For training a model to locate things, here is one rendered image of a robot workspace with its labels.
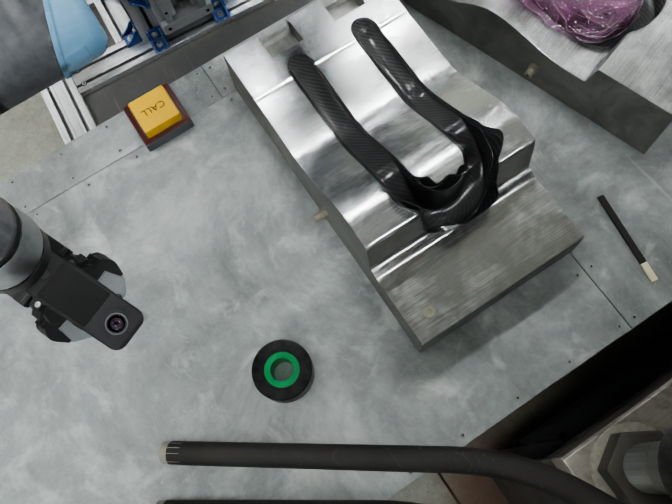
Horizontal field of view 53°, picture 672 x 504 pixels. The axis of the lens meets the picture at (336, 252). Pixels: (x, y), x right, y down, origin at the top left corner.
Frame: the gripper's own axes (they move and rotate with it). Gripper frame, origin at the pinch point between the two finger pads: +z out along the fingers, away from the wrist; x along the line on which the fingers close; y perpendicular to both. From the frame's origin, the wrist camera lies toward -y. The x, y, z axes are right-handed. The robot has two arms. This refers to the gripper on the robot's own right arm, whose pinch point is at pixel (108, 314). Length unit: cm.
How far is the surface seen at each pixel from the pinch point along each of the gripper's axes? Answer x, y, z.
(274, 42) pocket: -45.5, 9.8, 8.8
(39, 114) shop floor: -31, 103, 95
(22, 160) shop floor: -17, 97, 95
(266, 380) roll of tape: -4.3, -17.9, 11.6
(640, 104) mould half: -62, -40, 6
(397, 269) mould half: -25.6, -24.5, 9.1
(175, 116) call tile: -28.5, 16.6, 11.7
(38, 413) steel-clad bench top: 16.6, 6.4, 15.1
